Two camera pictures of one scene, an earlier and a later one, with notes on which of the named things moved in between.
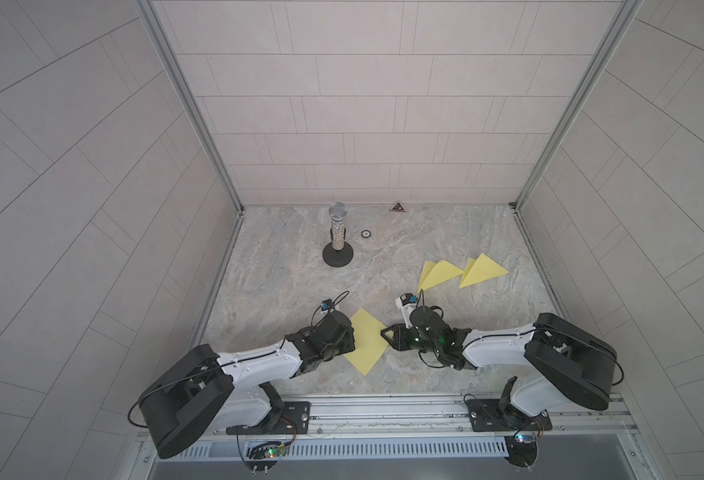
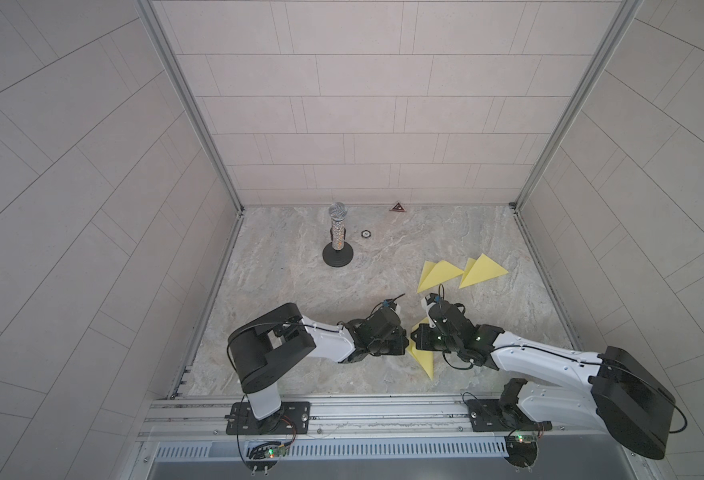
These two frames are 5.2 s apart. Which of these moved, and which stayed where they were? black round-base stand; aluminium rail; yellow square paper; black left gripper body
Moved: black left gripper body
Stayed: aluminium rail; black round-base stand; yellow square paper
